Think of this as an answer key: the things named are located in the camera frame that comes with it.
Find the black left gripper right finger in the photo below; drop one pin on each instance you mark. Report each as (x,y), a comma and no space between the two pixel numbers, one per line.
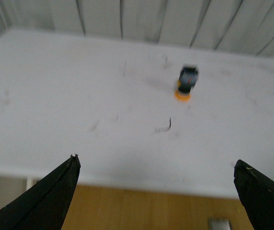
(256,193)

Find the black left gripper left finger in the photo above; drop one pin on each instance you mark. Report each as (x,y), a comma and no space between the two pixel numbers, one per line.
(45,205)

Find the yellow push button switch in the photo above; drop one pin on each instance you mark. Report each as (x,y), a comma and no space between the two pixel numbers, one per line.
(187,80)

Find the grey floor box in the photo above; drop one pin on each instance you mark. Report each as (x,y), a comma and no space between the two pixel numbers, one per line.
(219,224)

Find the white pleated curtain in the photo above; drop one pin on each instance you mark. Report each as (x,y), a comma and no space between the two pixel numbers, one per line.
(241,26)

